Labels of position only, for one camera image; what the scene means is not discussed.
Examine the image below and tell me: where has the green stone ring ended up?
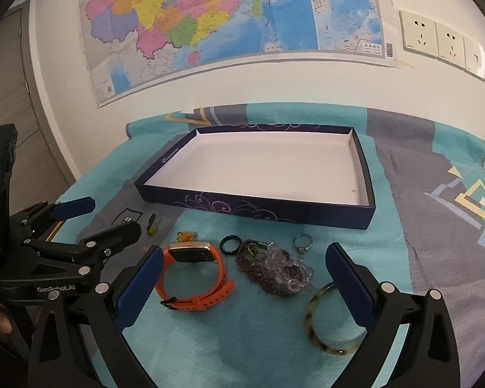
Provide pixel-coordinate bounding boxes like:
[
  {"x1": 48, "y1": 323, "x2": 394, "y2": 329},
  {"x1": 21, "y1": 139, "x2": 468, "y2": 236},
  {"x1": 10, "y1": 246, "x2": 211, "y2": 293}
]
[{"x1": 146, "y1": 212, "x2": 163, "y2": 238}]

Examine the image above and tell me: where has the orange smart watch band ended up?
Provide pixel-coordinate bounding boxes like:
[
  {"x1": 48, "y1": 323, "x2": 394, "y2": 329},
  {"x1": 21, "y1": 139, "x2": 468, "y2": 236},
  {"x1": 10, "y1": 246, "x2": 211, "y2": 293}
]
[{"x1": 155, "y1": 241, "x2": 235, "y2": 312}]

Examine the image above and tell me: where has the tortoiseshell bangle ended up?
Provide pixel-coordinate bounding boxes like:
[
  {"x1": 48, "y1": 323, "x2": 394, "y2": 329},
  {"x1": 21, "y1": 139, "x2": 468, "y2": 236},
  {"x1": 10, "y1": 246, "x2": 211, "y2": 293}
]
[{"x1": 304, "y1": 282, "x2": 367, "y2": 356}]

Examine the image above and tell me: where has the black ring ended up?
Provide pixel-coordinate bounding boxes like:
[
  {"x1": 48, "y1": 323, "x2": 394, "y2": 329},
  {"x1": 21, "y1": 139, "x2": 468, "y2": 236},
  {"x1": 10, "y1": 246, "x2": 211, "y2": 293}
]
[{"x1": 219, "y1": 235, "x2": 242, "y2": 256}]

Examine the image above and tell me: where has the clear crystal bead bracelet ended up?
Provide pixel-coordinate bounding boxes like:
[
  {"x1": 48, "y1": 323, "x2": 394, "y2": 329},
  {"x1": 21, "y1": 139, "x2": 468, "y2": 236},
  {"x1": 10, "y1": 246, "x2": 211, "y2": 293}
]
[{"x1": 256, "y1": 242, "x2": 316, "y2": 294}]

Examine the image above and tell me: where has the silver ring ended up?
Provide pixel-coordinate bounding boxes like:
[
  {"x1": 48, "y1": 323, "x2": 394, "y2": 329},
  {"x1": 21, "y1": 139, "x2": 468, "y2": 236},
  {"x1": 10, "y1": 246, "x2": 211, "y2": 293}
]
[{"x1": 292, "y1": 233, "x2": 313, "y2": 255}]

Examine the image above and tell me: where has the purple beaded bracelet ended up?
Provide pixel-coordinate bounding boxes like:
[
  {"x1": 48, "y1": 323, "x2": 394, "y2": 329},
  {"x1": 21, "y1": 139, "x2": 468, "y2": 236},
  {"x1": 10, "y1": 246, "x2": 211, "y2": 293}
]
[{"x1": 235, "y1": 239, "x2": 315, "y2": 297}]

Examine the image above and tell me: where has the grey wooden door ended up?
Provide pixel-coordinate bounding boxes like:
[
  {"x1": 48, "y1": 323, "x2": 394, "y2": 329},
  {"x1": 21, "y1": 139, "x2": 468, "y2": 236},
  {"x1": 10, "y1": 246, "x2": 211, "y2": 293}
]
[{"x1": 0, "y1": 3, "x2": 75, "y2": 214}]

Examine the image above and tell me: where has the teal grey bed sheet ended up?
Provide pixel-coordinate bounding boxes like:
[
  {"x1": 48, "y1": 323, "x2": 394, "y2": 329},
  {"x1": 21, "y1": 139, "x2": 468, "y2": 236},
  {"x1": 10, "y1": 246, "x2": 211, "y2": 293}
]
[{"x1": 54, "y1": 102, "x2": 485, "y2": 388}]

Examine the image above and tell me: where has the dark blue box tray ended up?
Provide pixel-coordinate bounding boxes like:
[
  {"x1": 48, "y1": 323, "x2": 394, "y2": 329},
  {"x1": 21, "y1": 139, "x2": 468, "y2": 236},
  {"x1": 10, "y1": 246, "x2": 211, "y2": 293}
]
[{"x1": 135, "y1": 124, "x2": 376, "y2": 230}]

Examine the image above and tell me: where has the colourful wall map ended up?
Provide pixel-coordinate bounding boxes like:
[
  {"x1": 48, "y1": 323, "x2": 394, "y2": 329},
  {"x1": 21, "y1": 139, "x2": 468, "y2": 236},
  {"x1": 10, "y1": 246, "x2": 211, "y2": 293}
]
[{"x1": 79, "y1": 0, "x2": 396, "y2": 105}]

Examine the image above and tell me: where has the white wall socket panel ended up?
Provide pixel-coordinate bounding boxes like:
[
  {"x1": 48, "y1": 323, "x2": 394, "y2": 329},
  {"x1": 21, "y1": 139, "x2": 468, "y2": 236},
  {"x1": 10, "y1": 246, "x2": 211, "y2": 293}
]
[{"x1": 399, "y1": 10, "x2": 485, "y2": 81}]

